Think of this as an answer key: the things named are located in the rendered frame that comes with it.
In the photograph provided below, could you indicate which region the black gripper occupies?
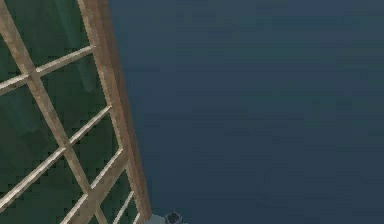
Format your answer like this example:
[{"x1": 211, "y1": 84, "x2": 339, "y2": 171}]
[{"x1": 165, "y1": 210, "x2": 183, "y2": 224}]

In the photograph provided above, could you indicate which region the wooden framed window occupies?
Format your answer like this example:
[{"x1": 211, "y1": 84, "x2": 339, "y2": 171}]
[{"x1": 0, "y1": 0, "x2": 153, "y2": 224}]

